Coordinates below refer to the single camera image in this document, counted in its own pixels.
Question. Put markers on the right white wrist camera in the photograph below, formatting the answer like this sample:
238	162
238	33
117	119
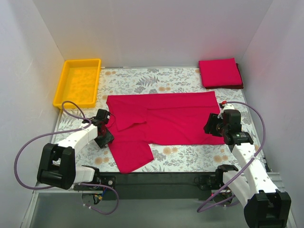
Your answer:
224	106

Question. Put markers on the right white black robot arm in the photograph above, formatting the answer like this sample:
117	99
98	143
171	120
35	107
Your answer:
265	206

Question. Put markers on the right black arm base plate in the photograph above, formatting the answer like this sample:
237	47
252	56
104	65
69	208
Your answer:
207	182

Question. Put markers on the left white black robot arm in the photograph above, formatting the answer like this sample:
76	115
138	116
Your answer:
57	166

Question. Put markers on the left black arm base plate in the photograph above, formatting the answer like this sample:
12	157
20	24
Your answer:
104	183

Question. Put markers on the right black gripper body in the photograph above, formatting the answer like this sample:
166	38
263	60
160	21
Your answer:
211	125

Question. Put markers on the floral patterned table mat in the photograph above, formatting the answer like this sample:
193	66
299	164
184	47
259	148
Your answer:
173	158

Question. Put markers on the yellow plastic bin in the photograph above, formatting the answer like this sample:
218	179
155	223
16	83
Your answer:
78	83

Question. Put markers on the aluminium frame rail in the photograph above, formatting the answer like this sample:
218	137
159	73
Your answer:
164	185

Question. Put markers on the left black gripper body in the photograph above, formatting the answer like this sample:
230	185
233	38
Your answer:
106	139

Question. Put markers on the folded crimson t-shirt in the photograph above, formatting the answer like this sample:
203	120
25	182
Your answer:
220	73

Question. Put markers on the crimson t-shirt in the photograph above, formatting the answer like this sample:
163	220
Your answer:
220	73
164	119

